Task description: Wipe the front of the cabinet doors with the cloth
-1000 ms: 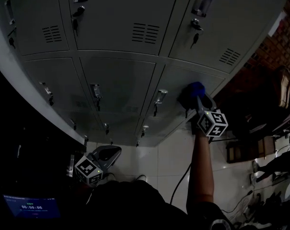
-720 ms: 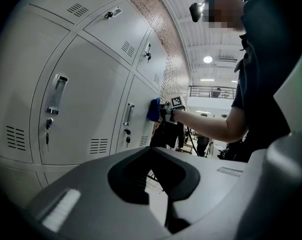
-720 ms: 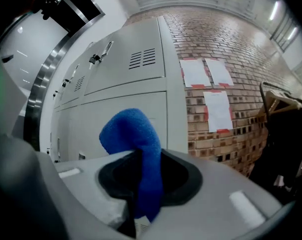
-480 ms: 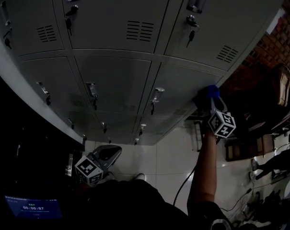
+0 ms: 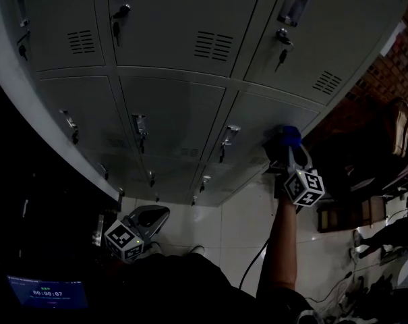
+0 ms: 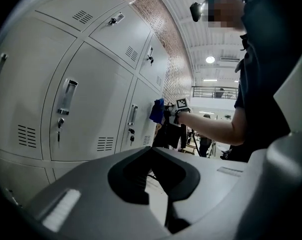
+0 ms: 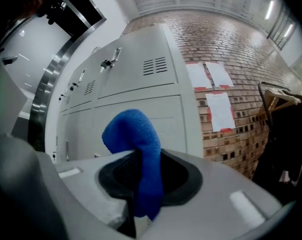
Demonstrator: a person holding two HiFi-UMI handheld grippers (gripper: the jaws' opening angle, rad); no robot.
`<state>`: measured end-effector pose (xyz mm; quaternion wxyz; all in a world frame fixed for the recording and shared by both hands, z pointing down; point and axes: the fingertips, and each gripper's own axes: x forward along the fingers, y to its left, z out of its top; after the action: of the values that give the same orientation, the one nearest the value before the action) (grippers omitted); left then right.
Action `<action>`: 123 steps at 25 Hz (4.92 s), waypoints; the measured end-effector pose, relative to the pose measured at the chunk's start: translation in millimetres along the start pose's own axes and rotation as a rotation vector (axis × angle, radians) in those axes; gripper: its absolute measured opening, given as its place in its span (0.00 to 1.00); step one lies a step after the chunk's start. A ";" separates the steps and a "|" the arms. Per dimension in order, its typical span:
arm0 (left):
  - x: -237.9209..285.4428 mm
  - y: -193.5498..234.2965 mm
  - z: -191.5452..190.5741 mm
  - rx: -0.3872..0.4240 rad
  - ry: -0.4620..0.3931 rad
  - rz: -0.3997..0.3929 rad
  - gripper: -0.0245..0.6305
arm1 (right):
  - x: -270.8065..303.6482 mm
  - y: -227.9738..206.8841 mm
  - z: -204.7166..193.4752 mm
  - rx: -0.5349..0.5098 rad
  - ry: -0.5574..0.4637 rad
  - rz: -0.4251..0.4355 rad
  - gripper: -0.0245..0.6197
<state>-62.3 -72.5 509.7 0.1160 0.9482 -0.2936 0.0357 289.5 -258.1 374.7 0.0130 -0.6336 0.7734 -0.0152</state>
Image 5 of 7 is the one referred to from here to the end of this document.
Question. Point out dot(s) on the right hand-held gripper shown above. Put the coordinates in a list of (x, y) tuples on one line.
[(305, 187)]

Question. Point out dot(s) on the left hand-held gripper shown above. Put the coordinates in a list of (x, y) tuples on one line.
[(122, 241)]

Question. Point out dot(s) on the blue cloth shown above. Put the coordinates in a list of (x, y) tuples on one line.
[(290, 136)]

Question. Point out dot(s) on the grey metal locker door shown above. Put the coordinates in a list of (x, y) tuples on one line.
[(257, 120)]

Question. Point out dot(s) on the person's right forearm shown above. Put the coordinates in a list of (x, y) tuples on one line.
[(281, 241)]

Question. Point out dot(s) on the grey metal locker cabinet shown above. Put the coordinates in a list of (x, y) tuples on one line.
[(173, 19)]

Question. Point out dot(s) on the shiny metal bar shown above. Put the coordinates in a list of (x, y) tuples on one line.
[(97, 235)]

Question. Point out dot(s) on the person's left white shoe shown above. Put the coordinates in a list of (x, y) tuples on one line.
[(155, 247)]

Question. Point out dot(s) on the person's white shoe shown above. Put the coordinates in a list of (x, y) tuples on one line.
[(197, 249), (155, 247)]

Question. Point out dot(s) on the brown wooden crate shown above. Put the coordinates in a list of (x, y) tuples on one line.
[(345, 214)]

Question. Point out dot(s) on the black chair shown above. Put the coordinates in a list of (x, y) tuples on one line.
[(355, 154)]

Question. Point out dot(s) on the person's right white shoe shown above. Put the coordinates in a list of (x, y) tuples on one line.
[(197, 249)]

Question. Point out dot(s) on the person's black clothing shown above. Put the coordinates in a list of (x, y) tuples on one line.
[(190, 289)]

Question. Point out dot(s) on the blue timer screen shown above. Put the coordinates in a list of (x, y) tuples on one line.
[(48, 292)]

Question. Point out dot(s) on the brown slatted wooden chair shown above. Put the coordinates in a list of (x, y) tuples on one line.
[(402, 132)]

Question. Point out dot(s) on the set of locks with keys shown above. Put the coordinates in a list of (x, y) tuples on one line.
[(283, 34)]

